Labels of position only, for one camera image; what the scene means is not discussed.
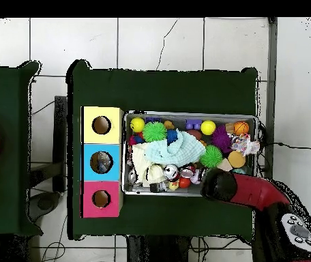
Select mint green waffle cloth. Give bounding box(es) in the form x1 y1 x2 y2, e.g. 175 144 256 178
144 130 207 167

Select cream waffle cloth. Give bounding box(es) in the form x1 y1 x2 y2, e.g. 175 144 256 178
131 143 168 188

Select wooden box with three holes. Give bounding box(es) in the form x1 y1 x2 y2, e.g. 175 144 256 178
80 105 124 219

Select green spiky rubber ball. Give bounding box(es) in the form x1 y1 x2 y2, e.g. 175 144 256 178
142 121 168 143
198 144 224 168

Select yellow smiley foam ball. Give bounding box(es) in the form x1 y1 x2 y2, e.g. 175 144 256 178
129 117 146 134

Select black and red can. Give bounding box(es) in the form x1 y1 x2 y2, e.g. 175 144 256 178
162 164 180 182

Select dark green table cloth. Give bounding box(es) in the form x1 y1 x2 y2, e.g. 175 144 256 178
66 59 258 241
0 60 43 237

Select yellow tennis ball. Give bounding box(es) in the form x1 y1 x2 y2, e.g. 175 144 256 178
201 120 217 136

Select purple spiky rubber ball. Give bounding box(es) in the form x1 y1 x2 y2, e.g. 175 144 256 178
211 124 233 153

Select peach foam ball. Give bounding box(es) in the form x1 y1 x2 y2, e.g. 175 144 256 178
226 150 246 169

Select orange toy basketball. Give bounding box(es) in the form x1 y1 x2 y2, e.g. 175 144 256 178
232 120 250 136

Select black upright panel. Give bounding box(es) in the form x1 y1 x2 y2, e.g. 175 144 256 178
52 95 68 193

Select silver wire mesh bin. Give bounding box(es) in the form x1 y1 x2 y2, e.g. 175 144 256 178
121 110 258 199

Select grey metal rail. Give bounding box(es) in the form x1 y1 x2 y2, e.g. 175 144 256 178
261 17 278 181

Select black power cable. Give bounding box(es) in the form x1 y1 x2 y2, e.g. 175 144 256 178
258 141 311 150

